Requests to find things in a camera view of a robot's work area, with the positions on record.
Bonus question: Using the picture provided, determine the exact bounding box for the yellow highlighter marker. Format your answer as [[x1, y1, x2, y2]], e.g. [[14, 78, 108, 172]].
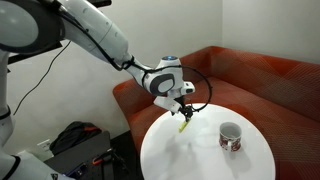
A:
[[178, 119, 192, 133]]

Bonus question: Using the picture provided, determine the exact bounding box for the white wrist mount box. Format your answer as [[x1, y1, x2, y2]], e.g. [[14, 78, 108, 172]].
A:
[[153, 95, 183, 113]]

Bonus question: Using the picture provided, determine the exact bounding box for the red white patterned mug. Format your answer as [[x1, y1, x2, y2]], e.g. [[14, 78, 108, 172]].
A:
[[218, 121, 243, 153]]

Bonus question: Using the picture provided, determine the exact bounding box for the black backpack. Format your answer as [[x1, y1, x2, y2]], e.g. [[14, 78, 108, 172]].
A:
[[49, 121, 103, 156], [43, 130, 134, 180]]

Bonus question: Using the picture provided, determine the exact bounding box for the white wall outlet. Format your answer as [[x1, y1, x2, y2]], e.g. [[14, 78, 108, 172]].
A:
[[36, 139, 53, 153]]

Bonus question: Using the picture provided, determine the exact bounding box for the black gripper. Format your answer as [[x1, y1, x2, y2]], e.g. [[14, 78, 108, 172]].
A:
[[179, 98, 195, 122]]

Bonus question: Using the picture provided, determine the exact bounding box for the thin black wall cable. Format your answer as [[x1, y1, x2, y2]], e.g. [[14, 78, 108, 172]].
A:
[[12, 39, 73, 116]]

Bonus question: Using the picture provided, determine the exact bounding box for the orange upholstered sofa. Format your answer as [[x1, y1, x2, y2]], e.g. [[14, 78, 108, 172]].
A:
[[112, 45, 320, 180]]

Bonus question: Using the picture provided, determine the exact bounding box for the orange handled black clamp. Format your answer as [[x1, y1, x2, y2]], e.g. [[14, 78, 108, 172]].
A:
[[91, 148, 118, 167]]

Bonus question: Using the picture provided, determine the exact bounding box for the black mounting bar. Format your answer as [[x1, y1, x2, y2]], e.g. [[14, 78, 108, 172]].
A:
[[6, 39, 64, 66]]

